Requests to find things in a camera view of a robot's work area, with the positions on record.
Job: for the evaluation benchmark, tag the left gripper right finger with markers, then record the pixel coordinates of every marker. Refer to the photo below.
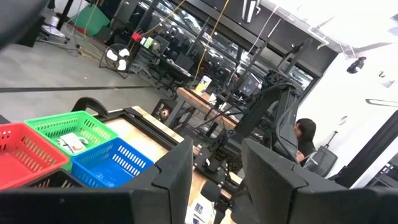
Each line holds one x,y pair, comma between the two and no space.
270,186

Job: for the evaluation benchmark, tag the green plastic basket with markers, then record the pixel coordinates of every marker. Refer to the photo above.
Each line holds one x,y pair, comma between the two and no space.
43,124

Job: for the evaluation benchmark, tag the black computer tower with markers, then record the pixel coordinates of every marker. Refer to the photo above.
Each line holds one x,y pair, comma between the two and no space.
164,112

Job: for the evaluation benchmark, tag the black wall camera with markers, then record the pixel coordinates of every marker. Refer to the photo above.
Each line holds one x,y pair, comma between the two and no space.
356,65

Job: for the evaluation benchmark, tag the black rig upright post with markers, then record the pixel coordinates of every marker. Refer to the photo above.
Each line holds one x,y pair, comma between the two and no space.
373,149

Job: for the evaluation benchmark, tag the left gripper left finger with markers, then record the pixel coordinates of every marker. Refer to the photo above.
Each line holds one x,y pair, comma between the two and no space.
177,174

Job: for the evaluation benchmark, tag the red plastic basket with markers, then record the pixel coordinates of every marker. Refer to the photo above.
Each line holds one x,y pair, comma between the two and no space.
31,161

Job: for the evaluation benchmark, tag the black floor fan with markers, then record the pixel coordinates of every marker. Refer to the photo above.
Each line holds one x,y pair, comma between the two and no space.
112,55

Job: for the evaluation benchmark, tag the white blue-print square packet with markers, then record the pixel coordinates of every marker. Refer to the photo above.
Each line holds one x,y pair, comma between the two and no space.
199,210

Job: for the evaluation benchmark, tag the green board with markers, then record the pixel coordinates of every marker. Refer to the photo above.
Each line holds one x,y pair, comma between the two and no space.
93,20

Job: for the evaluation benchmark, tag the blue plastic basket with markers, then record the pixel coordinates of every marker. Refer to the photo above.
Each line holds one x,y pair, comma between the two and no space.
102,168

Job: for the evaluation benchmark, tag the black plastic basket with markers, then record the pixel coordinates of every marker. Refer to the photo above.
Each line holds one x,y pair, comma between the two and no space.
56,179

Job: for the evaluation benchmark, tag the black computer monitor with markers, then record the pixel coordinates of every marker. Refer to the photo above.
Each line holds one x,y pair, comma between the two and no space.
250,85

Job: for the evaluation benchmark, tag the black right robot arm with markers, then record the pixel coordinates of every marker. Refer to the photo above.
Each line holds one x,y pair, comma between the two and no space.
264,102

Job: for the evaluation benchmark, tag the small white packet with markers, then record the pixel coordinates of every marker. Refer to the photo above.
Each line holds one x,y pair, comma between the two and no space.
73,141

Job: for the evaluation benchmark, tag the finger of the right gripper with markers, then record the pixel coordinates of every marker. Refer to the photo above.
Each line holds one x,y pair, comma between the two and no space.
211,191

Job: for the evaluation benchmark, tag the black table clamp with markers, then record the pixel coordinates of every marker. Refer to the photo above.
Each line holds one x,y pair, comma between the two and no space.
90,102

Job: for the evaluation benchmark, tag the small white yellow container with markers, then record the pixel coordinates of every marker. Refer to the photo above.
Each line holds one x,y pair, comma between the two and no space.
203,84

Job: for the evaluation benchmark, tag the person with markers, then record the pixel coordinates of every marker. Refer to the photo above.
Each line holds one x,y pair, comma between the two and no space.
306,130

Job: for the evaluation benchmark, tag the wooden desk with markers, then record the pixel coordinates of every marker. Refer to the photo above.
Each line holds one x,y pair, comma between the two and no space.
199,102

